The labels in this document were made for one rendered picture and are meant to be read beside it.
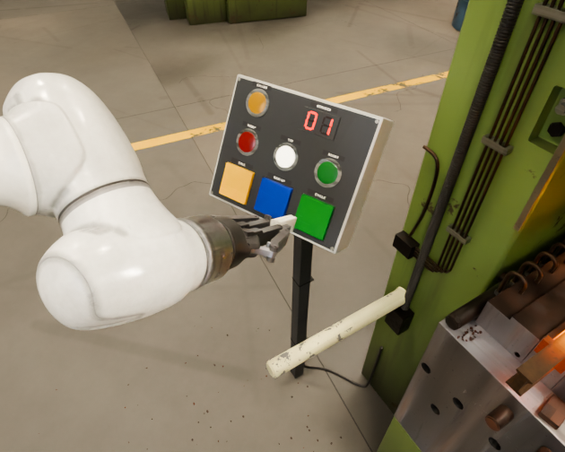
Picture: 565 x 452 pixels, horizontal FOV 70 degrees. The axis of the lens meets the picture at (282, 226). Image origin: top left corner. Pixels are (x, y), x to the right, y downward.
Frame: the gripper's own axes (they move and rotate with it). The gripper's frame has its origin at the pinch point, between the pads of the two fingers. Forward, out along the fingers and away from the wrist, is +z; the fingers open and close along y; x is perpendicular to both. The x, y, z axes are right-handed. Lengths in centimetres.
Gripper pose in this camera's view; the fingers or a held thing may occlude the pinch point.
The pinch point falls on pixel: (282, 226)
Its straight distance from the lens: 71.6
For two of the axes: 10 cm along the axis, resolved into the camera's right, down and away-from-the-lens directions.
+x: 2.8, -9.1, -3.0
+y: 8.3, 3.9, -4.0
